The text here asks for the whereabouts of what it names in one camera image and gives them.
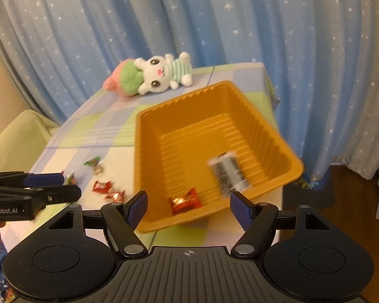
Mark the red green candy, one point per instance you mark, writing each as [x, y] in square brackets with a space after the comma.
[70, 178]

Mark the green sofa cushion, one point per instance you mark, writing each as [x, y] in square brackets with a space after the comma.
[15, 135]

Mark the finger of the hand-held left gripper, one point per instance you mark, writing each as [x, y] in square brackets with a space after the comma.
[58, 194]
[44, 180]

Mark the orange plastic tray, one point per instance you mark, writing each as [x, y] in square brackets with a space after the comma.
[183, 126]

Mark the red snack packet white print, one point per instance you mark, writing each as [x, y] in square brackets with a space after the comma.
[101, 186]

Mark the white plush rabbit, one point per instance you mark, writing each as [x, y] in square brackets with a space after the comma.
[156, 72]

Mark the pink green plush carrot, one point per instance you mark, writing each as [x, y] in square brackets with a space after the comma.
[126, 79]

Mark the plaid tablecloth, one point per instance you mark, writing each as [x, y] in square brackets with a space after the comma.
[91, 126]

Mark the red gold wrapped candy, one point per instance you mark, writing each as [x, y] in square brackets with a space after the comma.
[186, 203]

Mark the small red wrapped candy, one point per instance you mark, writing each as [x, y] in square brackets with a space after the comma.
[115, 195]

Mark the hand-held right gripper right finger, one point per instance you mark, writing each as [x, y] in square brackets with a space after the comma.
[240, 210]

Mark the blue star curtain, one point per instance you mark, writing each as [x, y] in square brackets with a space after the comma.
[82, 22]

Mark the silver black snack packet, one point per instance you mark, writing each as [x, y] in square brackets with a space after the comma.
[229, 175]

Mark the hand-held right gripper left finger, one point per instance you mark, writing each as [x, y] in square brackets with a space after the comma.
[138, 210]

